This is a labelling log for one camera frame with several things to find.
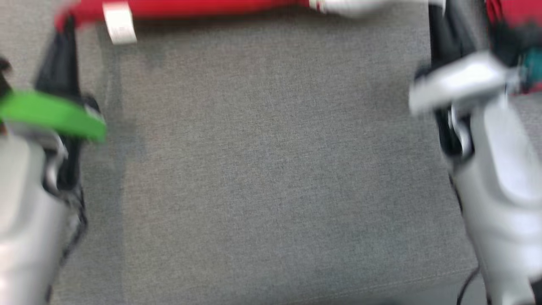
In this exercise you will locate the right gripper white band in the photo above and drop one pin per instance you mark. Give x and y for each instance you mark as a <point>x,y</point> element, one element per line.
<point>461,82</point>

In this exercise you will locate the red garment with white stripes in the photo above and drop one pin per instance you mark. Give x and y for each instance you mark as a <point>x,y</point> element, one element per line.
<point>211,8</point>

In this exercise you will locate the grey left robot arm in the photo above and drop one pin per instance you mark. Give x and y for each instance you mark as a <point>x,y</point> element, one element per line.
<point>29,220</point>

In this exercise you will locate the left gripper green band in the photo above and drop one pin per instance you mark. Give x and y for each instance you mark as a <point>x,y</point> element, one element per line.
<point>51,114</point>

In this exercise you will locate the plain red garment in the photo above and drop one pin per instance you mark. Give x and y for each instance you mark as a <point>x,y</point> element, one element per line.
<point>516,10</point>

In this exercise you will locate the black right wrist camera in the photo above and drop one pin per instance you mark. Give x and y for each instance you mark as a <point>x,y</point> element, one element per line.
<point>508,42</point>

